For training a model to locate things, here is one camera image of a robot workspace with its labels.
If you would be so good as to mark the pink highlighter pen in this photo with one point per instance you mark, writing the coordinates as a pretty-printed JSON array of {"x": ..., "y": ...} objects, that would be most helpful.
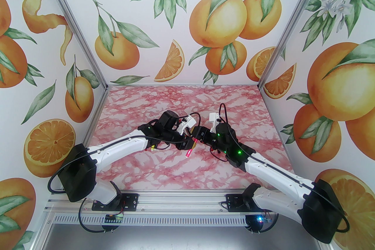
[{"x": 190, "y": 149}]

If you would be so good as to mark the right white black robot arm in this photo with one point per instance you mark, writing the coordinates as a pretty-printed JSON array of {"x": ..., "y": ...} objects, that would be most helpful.
[{"x": 278, "y": 178}]

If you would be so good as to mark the circuit board with LED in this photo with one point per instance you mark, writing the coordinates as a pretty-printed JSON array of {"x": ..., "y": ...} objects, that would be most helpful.
[{"x": 261, "y": 219}]

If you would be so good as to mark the small green circuit board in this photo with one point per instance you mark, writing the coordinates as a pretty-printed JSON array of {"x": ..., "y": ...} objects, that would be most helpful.
[{"x": 114, "y": 218}]

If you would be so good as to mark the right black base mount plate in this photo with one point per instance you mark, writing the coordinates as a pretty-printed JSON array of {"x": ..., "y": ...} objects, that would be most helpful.
[{"x": 234, "y": 202}]

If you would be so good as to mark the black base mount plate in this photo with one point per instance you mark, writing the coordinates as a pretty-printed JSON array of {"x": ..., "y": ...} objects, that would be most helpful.
[
  {"x": 234, "y": 202},
  {"x": 131, "y": 201}
]

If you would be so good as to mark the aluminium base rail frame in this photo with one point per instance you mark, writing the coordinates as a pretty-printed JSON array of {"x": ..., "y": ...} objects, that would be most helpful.
[{"x": 181, "y": 202}]

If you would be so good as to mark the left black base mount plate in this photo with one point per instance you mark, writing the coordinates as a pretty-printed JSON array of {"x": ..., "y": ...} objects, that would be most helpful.
[{"x": 131, "y": 201}]

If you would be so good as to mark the aluminium frame post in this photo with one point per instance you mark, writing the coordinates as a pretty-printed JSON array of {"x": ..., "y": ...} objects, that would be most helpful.
[
  {"x": 96, "y": 67},
  {"x": 270, "y": 67}
]

